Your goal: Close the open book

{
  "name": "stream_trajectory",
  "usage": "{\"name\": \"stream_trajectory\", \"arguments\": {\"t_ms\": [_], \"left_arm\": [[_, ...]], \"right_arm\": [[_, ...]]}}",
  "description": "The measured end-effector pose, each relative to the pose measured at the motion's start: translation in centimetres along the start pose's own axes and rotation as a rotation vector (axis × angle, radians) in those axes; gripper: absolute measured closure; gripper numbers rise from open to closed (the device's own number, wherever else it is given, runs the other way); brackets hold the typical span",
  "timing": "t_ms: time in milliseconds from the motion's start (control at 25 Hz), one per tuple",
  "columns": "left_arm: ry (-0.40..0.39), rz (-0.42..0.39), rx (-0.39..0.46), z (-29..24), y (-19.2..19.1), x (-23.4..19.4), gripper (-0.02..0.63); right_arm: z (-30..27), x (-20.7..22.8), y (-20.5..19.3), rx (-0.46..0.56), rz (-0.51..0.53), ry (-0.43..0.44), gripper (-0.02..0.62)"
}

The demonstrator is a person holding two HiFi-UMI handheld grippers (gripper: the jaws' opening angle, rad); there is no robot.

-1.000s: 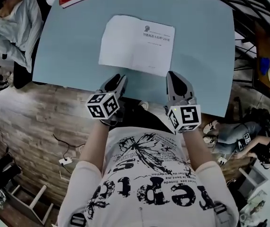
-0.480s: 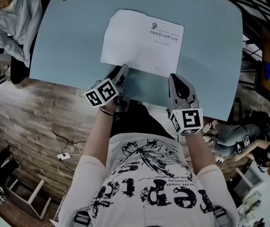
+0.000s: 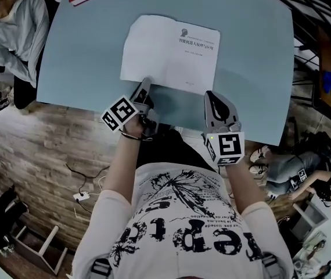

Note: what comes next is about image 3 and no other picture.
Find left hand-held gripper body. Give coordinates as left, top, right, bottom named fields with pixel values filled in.
left=100, top=95, right=161, bottom=137

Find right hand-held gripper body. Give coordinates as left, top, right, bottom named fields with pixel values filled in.
left=202, top=120, right=246, bottom=166

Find white paper booklet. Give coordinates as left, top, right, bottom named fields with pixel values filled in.
left=120, top=15, right=221, bottom=95

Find person's left forearm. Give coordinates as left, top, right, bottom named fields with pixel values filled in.
left=103, top=132, right=143, bottom=197

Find person's right forearm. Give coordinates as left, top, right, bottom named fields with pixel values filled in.
left=225, top=158, right=264, bottom=214

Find person's left hand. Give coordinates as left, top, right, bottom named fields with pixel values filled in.
left=123, top=115, right=148, bottom=141

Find person's black trousers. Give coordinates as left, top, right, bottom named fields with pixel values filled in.
left=141, top=125, right=217, bottom=174

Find white printed t-shirt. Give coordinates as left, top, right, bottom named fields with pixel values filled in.
left=72, top=161, right=296, bottom=279

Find blue crumpled object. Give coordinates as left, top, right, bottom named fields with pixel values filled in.
left=322, top=70, right=331, bottom=93

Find small white table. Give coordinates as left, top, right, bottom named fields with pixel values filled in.
left=292, top=199, right=329, bottom=242

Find grey harness buckle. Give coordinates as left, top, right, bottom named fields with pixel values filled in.
left=261, top=254, right=281, bottom=276
left=91, top=259, right=111, bottom=279

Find white framed stool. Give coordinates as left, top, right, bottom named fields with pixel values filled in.
left=10, top=224, right=68, bottom=276

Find thin black cable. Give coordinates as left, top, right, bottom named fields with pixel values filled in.
left=66, top=163, right=110, bottom=194

